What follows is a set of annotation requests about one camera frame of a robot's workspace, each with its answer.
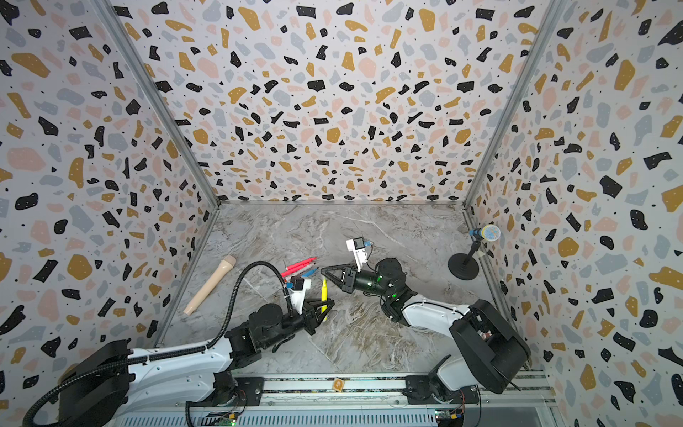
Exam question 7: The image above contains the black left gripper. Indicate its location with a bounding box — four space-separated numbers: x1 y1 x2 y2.
262 298 335 352

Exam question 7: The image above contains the aluminium corner post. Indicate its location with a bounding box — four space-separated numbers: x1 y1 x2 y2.
92 1 220 347
461 0 567 321

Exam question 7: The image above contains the pink highlighter pen upper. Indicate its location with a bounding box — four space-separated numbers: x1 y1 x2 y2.
283 257 317 276

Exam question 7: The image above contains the beige toy microphone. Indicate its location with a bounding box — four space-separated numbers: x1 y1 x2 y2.
183 255 237 316

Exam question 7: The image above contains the yellow highlighter pen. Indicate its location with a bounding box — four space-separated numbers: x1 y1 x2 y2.
321 277 328 313

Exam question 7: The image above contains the pink highlighter pen lower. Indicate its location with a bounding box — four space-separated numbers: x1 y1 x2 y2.
281 263 309 278

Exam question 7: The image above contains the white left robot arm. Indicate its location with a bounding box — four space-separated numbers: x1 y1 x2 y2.
58 299 334 426

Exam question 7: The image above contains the blue toy microphone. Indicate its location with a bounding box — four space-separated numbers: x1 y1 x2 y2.
469 224 502 242

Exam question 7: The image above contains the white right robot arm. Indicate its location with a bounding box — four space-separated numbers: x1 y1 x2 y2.
321 258 531 403

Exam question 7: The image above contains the aluminium corner post left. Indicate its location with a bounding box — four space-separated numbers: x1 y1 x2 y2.
92 1 220 347

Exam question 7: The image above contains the blue highlighter pen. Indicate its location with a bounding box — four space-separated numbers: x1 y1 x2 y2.
300 268 318 278

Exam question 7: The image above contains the small brown tag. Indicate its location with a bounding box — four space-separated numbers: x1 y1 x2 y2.
333 378 345 392

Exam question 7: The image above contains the pink highlighter pen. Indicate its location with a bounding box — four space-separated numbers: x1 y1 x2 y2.
283 257 317 276
281 263 309 278

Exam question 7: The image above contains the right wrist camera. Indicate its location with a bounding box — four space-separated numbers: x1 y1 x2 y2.
346 237 373 272

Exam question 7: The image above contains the black corrugated cable hose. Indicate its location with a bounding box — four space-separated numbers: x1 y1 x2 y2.
20 260 293 427

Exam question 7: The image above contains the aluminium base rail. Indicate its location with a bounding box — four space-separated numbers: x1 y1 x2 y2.
110 372 563 426

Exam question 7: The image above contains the aluminium corner post right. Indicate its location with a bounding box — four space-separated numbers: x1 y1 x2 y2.
461 0 567 321

